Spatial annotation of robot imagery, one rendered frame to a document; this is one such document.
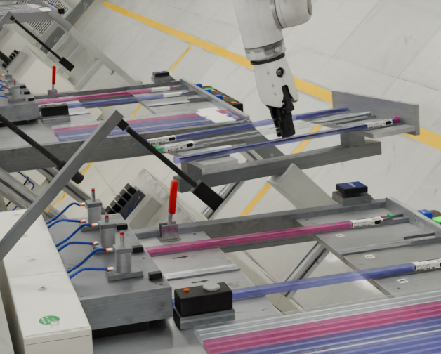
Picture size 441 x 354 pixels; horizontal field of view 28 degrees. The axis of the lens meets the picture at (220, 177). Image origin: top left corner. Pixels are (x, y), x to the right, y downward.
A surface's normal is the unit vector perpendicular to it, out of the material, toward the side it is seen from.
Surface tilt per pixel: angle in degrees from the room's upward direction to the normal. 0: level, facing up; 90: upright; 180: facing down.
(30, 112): 90
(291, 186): 90
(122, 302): 90
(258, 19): 75
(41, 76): 90
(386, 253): 46
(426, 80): 0
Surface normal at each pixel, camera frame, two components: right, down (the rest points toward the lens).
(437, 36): -0.69, -0.59
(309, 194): 0.38, 0.18
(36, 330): -0.02, -0.96
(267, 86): -0.85, 0.38
